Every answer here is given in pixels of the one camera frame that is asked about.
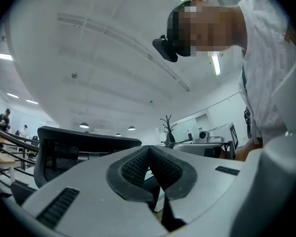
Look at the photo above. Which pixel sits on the person's right forearm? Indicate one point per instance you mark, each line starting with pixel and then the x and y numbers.
pixel 246 152

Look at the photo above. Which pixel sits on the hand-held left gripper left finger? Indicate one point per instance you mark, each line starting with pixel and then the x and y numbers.
pixel 93 206

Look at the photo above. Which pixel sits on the person's face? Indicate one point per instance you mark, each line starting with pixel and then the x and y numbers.
pixel 212 26

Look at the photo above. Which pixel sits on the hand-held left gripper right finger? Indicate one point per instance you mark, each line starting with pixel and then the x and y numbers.
pixel 207 194

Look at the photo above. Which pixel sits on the wooden table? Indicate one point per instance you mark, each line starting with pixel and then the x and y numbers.
pixel 0 159

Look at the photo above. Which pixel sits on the black head-worn camera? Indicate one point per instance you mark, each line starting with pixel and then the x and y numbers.
pixel 166 49

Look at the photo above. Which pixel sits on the black tree coat rack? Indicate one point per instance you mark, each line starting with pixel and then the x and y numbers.
pixel 169 132

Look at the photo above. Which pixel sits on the white desktop device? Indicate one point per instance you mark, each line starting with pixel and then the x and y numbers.
pixel 203 134

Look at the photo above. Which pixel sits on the black curved railing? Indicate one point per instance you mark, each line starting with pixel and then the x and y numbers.
pixel 14 139

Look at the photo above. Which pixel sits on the grey desk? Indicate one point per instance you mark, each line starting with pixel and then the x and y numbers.
pixel 212 139

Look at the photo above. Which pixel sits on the black office chair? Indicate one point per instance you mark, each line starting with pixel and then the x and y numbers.
pixel 88 139

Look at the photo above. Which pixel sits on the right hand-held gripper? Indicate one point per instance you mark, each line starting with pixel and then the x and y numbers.
pixel 233 134

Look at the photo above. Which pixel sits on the person's white shirt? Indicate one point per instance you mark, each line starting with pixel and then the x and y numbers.
pixel 266 58

